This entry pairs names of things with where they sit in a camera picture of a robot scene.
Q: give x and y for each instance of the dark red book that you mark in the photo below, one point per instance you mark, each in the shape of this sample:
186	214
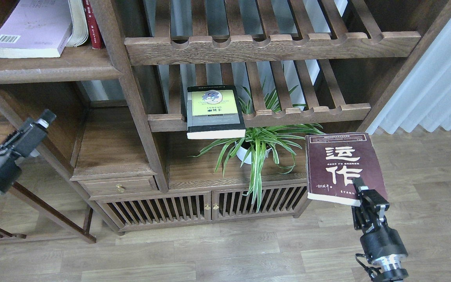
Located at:
334	160

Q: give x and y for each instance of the cream paged standing book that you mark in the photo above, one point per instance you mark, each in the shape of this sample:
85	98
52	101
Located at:
80	32

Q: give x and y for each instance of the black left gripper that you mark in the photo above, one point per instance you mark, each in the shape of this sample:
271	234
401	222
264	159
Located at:
21	143

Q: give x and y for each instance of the dark wooden bookshelf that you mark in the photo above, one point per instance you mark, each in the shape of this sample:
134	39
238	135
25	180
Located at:
119	139

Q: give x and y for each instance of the white pleated curtain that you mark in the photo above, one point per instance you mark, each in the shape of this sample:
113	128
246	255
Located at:
424	98

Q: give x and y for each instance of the red spine standing book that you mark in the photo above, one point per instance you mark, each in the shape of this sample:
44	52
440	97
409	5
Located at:
93	28

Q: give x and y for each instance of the white plant pot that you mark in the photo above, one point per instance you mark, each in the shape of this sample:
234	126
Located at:
242	153

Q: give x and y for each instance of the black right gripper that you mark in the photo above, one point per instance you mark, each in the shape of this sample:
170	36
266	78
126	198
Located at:
382	246

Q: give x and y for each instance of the green spider plant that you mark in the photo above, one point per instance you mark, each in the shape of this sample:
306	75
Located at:
262	139

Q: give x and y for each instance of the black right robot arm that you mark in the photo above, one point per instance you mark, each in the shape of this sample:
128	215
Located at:
382	245

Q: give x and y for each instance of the yellow and black book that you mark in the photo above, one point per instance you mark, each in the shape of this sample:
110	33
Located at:
214	112

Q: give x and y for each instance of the pale purple white book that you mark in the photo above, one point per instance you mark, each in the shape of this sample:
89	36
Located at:
36	29

